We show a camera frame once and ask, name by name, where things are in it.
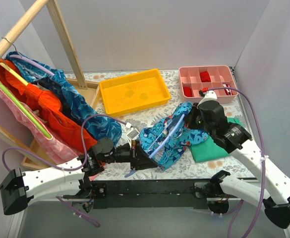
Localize pink patterned garment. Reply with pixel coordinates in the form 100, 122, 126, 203
0, 87, 81, 170

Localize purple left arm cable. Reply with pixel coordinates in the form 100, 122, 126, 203
1, 114, 133, 172

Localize light blue wire hanger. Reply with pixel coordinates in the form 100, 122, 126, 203
138, 113, 188, 171

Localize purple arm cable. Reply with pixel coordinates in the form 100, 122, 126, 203
204, 87, 267, 238
1, 114, 133, 172

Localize blue shark print shorts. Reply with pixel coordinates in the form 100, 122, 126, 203
139, 102, 209, 171

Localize purple hanger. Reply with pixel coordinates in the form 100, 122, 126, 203
10, 50, 55, 76

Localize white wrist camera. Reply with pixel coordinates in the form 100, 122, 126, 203
199, 87, 218, 103
125, 123, 140, 142

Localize pink divided organizer box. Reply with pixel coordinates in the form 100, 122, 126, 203
178, 65, 238, 104

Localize green folded cloth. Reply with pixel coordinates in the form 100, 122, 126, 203
189, 132, 229, 163

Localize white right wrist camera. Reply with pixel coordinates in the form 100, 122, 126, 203
199, 87, 218, 103

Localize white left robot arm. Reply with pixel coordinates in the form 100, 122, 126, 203
0, 138, 158, 215

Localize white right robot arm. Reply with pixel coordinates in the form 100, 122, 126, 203
184, 100, 290, 229

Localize red rolled sock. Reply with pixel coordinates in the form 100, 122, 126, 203
183, 87, 193, 98
200, 71, 211, 83

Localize yellow hanger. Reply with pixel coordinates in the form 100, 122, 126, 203
0, 62, 28, 86

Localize red white striped sock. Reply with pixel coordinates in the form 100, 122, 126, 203
223, 84, 233, 96

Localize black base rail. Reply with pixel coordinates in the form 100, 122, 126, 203
60, 177, 244, 214

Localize floral table mat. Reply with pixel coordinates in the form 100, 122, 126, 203
64, 69, 262, 181

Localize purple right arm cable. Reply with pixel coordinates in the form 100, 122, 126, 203
204, 87, 267, 238

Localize orange garment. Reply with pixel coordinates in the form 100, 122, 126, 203
0, 60, 97, 153

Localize green hanger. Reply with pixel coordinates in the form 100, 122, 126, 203
0, 82, 52, 139

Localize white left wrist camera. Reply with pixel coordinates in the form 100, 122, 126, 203
125, 123, 140, 142

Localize yellow plastic tray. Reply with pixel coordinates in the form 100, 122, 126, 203
99, 69, 171, 117

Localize dark blue leaf print garment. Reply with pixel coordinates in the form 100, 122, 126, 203
5, 51, 122, 145

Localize wooden clothes rack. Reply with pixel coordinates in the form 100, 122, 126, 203
0, 0, 101, 170

